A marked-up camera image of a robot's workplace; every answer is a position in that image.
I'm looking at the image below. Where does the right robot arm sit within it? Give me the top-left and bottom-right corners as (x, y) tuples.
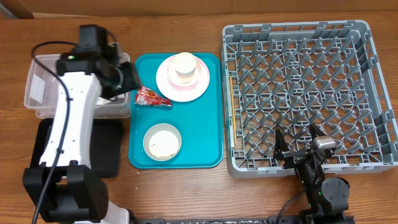
(273, 123), (354, 224)

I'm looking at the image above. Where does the white rice pile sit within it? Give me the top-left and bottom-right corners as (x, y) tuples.
(149, 131), (180, 161)

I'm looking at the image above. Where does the wooden chopstick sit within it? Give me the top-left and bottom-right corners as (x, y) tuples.
(229, 77), (238, 146)

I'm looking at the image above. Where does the grey bowl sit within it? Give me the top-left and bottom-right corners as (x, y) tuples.
(143, 123), (182, 162)

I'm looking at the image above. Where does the black plastic tray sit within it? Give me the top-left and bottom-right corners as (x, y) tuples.
(30, 118), (124, 178)

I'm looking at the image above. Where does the teal serving tray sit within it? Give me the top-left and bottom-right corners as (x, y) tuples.
(129, 53), (223, 169)

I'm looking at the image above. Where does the clear plastic waste bin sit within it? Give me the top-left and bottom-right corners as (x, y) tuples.
(24, 60), (131, 119)

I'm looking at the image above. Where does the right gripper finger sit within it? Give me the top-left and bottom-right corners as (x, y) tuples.
(273, 128), (290, 161)
(309, 123), (326, 139)

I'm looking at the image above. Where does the grey dishwasher rack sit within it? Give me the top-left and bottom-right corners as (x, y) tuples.
(221, 20), (397, 178)

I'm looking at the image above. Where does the red snack wrapper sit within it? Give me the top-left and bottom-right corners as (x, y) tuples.
(134, 86), (172, 107)

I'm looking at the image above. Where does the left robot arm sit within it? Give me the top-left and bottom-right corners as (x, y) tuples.
(22, 24), (141, 223)

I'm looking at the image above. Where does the pale green cup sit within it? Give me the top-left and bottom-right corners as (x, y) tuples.
(172, 52), (197, 83)

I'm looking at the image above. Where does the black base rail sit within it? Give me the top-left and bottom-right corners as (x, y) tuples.
(133, 215), (355, 224)

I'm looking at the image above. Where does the pink bowl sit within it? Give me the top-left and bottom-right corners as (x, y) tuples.
(167, 57), (201, 87)

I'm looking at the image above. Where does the white round plate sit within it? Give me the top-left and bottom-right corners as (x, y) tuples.
(155, 54), (210, 102)

